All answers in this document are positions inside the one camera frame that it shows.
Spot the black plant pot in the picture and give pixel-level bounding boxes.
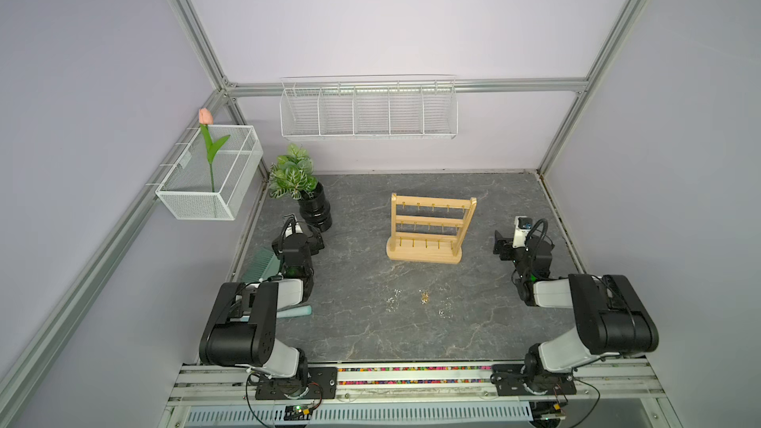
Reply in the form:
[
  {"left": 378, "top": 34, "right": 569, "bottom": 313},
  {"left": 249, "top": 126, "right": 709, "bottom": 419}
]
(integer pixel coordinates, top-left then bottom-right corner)
[{"left": 297, "top": 182, "right": 333, "bottom": 232}]

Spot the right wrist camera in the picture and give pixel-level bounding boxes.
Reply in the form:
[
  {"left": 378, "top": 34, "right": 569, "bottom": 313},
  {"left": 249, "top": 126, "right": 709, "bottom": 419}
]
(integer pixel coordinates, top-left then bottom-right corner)
[{"left": 512, "top": 216, "right": 533, "bottom": 248}]

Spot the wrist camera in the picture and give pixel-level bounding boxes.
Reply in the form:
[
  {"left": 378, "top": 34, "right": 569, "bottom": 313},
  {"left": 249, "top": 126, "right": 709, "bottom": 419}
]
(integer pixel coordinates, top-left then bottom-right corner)
[
  {"left": 285, "top": 219, "right": 312, "bottom": 237},
  {"left": 512, "top": 216, "right": 533, "bottom": 248}
]

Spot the wooden jewelry display stand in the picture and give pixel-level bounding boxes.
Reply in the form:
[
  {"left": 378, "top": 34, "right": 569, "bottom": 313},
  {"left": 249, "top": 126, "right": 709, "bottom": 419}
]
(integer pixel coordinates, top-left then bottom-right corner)
[{"left": 386, "top": 193, "right": 478, "bottom": 265}]

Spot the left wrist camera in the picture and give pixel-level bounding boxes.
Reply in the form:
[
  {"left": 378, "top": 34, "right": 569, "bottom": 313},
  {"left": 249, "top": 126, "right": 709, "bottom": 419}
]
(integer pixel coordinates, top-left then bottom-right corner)
[{"left": 285, "top": 219, "right": 312, "bottom": 237}]

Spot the white cable duct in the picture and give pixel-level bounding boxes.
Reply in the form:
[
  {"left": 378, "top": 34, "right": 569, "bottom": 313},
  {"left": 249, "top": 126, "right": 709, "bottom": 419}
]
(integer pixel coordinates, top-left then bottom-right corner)
[{"left": 184, "top": 400, "right": 533, "bottom": 427}]

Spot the teal dustpan brush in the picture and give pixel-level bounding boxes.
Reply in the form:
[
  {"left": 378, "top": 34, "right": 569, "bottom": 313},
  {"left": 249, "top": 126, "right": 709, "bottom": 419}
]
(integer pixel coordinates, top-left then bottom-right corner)
[{"left": 241, "top": 248, "right": 312, "bottom": 319}]

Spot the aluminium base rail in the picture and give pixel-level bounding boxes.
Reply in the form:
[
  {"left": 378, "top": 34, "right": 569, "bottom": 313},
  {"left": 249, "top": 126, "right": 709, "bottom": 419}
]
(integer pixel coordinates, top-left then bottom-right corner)
[{"left": 167, "top": 359, "right": 667, "bottom": 405}]

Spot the pink artificial tulip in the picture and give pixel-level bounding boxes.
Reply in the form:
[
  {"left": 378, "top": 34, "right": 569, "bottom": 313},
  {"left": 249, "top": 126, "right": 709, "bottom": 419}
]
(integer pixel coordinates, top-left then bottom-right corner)
[{"left": 198, "top": 108, "right": 230, "bottom": 192}]

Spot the green artificial potted plant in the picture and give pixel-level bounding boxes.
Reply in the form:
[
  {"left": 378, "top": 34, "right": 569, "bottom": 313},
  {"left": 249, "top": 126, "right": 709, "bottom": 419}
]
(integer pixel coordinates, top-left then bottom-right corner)
[{"left": 268, "top": 144, "right": 318, "bottom": 200}]

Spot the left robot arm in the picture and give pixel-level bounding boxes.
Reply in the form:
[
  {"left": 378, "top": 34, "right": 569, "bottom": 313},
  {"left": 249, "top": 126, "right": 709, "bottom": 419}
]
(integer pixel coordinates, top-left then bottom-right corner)
[{"left": 198, "top": 214, "right": 324, "bottom": 399}]

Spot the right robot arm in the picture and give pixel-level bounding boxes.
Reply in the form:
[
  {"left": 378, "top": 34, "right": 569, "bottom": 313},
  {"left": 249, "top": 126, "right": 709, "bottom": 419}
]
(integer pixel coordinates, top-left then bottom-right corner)
[{"left": 491, "top": 216, "right": 659, "bottom": 396}]

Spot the white wire wall shelf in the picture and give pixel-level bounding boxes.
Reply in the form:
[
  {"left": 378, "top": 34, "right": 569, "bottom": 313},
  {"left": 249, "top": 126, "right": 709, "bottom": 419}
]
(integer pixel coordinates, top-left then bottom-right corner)
[{"left": 279, "top": 75, "right": 459, "bottom": 140}]

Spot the white mesh wall basket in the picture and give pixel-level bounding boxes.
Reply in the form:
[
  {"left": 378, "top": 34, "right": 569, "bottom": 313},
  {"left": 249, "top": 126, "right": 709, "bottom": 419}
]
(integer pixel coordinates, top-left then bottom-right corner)
[{"left": 148, "top": 125, "right": 264, "bottom": 221}]

